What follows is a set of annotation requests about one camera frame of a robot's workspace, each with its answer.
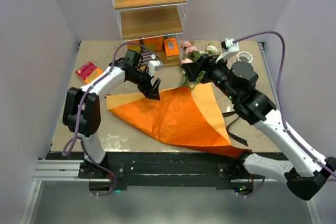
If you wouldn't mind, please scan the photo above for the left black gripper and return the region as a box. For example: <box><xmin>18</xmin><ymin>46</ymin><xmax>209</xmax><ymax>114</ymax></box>
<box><xmin>128</xmin><ymin>66</ymin><xmax>161</xmax><ymax>100</ymax></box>

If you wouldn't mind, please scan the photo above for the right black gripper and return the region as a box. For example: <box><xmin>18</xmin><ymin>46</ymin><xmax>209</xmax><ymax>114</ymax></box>
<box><xmin>182</xmin><ymin>52</ymin><xmax>239</xmax><ymax>102</ymax></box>

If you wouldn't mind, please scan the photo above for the pink flower bouquet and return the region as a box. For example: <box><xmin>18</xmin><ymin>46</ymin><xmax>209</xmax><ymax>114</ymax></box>
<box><xmin>179</xmin><ymin>41</ymin><xmax>220</xmax><ymax>91</ymax></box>

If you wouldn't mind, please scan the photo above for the orange wrapping paper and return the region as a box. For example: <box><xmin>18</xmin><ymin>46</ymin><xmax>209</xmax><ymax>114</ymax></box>
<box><xmin>107</xmin><ymin>83</ymin><xmax>251</xmax><ymax>157</ymax></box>

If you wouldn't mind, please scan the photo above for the black printed ribbon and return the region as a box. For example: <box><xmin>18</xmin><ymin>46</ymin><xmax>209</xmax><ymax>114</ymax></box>
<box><xmin>222</xmin><ymin>111</ymin><xmax>248</xmax><ymax>146</ymax></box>

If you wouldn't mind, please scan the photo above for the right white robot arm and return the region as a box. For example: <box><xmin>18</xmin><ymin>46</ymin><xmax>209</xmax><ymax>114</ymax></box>
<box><xmin>182</xmin><ymin>55</ymin><xmax>335</xmax><ymax>201</ymax></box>

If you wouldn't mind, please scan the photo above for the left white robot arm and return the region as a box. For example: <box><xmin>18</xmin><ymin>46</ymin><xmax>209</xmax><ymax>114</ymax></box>
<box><xmin>62</xmin><ymin>50</ymin><xmax>163</xmax><ymax>178</ymax></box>

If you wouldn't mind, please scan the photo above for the white ribbed vase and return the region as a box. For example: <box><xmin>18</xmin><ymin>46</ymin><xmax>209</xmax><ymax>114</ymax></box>
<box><xmin>237</xmin><ymin>51</ymin><xmax>253</xmax><ymax>63</ymax></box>

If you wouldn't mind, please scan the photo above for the orange box bottom right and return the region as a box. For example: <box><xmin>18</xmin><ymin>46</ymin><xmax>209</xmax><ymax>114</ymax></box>
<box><xmin>163</xmin><ymin>38</ymin><xmax>180</xmax><ymax>60</ymax></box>

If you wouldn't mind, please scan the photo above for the purple wavy sponge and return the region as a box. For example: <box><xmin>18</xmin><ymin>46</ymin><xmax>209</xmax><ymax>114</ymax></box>
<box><xmin>138</xmin><ymin>52</ymin><xmax>160</xmax><ymax>67</ymax></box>

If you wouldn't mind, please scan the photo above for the orange box bottom left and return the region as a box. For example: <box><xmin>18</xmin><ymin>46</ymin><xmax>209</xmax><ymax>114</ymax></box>
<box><xmin>127</xmin><ymin>40</ymin><xmax>141</xmax><ymax>52</ymax></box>

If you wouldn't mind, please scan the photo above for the orange box bottom middle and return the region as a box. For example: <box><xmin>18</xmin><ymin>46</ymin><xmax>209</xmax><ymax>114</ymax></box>
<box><xmin>142</xmin><ymin>36</ymin><xmax>164</xmax><ymax>51</ymax></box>

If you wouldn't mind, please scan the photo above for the pink orange snack box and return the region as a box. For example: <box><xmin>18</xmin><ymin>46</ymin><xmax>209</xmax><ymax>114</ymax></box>
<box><xmin>75</xmin><ymin>61</ymin><xmax>103</xmax><ymax>84</ymax></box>

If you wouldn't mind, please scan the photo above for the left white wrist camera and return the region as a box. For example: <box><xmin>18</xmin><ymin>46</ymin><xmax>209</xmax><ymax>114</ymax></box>
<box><xmin>147</xmin><ymin>60</ymin><xmax>164</xmax><ymax>77</ymax></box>

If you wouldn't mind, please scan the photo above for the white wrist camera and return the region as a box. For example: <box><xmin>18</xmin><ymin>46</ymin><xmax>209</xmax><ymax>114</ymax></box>
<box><xmin>147</xmin><ymin>60</ymin><xmax>164</xmax><ymax>77</ymax></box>
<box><xmin>215</xmin><ymin>38</ymin><xmax>239</xmax><ymax>63</ymax></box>

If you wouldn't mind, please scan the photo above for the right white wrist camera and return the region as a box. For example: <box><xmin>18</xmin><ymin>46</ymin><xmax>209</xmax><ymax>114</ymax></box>
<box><xmin>215</xmin><ymin>38</ymin><xmax>239</xmax><ymax>63</ymax></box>

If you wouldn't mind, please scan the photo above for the white wire wooden shelf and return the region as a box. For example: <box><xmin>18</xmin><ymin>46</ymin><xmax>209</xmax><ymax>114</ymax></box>
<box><xmin>112</xmin><ymin>0</ymin><xmax>188</xmax><ymax>67</ymax></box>

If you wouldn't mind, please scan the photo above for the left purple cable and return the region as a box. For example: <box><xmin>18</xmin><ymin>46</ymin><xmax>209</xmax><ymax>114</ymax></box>
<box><xmin>61</xmin><ymin>42</ymin><xmax>158</xmax><ymax>197</ymax></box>

